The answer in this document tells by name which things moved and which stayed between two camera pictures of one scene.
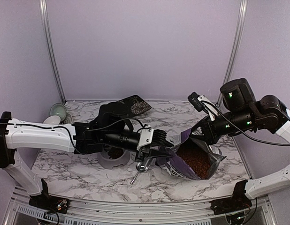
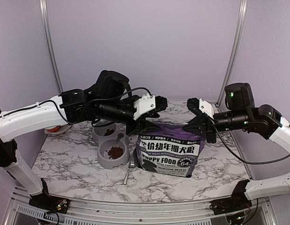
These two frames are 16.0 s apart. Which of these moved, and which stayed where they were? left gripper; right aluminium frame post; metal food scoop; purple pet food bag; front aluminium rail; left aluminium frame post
Moved: left gripper; metal food scoop; purple pet food bag
Stayed: front aluminium rail; right aluminium frame post; left aluminium frame post
